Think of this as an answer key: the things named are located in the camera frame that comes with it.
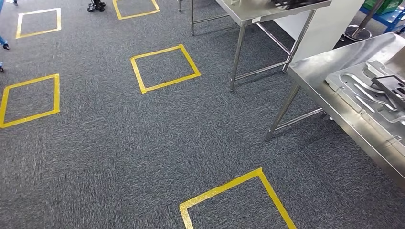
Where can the stamped grey metal panel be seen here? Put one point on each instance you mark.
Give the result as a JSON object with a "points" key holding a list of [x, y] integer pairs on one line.
{"points": [[348, 85]]}

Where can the chrome stanchion post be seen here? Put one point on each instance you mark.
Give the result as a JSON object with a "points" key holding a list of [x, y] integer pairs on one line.
{"points": [[357, 33]]}

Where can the black plastic frame part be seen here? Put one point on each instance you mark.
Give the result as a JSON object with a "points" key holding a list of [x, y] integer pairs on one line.
{"points": [[297, 3], [389, 85]]}

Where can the steel workbench table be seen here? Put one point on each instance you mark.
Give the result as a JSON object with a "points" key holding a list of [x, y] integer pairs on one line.
{"points": [[316, 72]]}

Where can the white partition cabinet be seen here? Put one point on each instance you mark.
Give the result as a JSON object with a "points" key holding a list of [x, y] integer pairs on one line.
{"points": [[332, 28]]}

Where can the black wheeled base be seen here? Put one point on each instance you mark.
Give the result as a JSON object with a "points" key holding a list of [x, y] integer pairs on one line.
{"points": [[96, 5]]}

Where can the white label sticker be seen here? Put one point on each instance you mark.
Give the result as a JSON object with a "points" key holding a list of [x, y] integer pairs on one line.
{"points": [[256, 20]]}

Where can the green plastic crate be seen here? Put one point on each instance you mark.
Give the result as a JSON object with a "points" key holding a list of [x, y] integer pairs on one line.
{"points": [[386, 6]]}

